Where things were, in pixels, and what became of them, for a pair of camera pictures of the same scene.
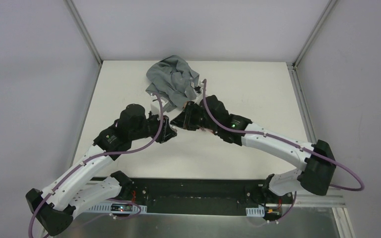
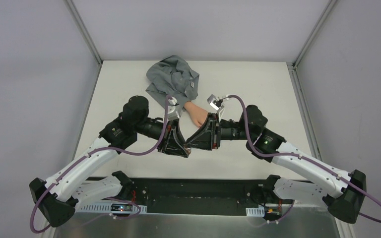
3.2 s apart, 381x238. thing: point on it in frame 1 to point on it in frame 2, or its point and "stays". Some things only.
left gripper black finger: x=165 y=135 to x=175 y=150
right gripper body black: x=188 y=116 to x=216 y=132
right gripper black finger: x=179 y=121 to x=202 y=140
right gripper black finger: x=182 y=115 to x=202 y=139
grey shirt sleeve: x=171 y=79 stays
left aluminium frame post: x=85 y=34 stays
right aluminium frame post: x=292 y=66 stays
